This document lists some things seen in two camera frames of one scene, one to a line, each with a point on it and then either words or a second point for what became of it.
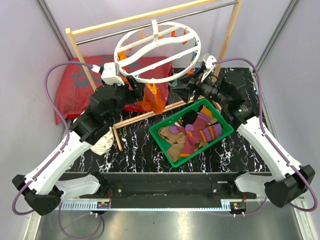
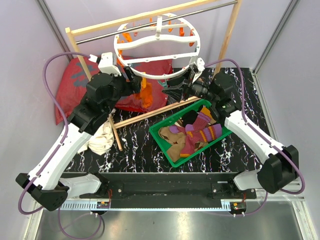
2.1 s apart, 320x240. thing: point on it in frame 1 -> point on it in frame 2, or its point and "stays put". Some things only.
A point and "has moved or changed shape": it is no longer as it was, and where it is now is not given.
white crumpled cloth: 105,144 stays put
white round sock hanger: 154,23 has moved or changed shape
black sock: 189,117 stays put
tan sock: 178,140 stays put
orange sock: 158,105 -> 146,94
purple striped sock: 203,117 stays put
